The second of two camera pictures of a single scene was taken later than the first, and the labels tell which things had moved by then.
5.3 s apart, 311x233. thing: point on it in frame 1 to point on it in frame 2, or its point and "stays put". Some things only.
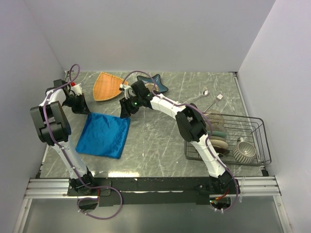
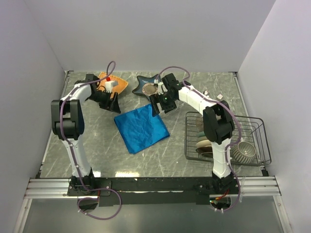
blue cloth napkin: x=104 y=135 to x=140 y=129
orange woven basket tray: x=107 y=86 stays put
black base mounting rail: x=151 y=191 stays put
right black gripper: x=126 y=109 to x=157 y=98
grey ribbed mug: x=244 y=152 stays put
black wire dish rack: x=238 y=139 stays put
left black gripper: x=83 y=108 to x=113 y=105
